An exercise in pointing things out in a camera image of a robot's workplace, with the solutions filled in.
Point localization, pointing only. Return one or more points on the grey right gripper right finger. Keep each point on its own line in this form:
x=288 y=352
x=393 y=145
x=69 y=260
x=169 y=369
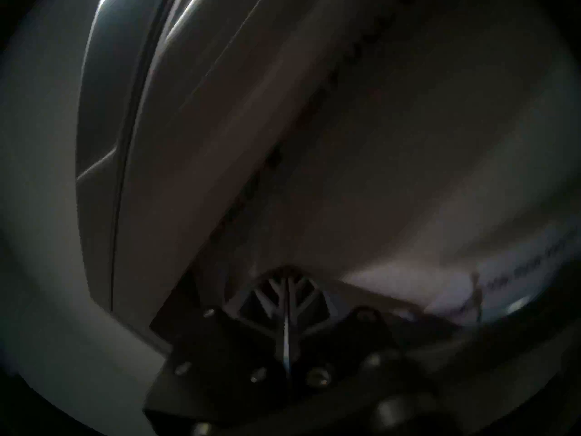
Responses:
x=336 y=349

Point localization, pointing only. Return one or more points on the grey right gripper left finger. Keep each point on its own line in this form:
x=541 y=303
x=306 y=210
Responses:
x=236 y=358

